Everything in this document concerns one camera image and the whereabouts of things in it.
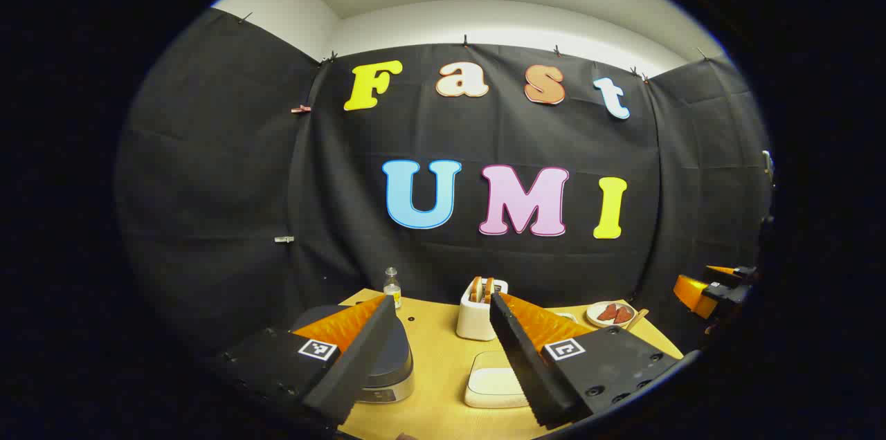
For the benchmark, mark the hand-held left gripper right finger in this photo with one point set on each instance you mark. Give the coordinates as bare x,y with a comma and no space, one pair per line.
526,371

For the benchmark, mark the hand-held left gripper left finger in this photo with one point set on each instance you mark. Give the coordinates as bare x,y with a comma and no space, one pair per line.
353,364

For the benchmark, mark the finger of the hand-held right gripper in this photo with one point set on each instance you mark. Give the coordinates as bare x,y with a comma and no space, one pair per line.
723,270
692,295

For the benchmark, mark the dark grey rice cooker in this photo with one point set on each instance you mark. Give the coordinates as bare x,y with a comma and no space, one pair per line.
391,357

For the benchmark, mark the wooden spoon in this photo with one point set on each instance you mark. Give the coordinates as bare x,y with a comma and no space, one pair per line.
638,319

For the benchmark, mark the clear glass tray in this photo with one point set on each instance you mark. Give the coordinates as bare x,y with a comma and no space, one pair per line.
488,358

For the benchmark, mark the white toaster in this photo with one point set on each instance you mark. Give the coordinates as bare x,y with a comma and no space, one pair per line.
474,321

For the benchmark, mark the red meat piece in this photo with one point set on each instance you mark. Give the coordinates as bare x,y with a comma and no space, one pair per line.
607,313
623,315

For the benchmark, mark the small clear glass bottle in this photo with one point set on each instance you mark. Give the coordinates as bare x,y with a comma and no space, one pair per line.
392,289

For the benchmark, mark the white round plate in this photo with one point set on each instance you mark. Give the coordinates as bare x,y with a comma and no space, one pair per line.
594,317

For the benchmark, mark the toast bread slice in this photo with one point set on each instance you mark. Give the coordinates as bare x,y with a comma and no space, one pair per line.
475,289
488,290

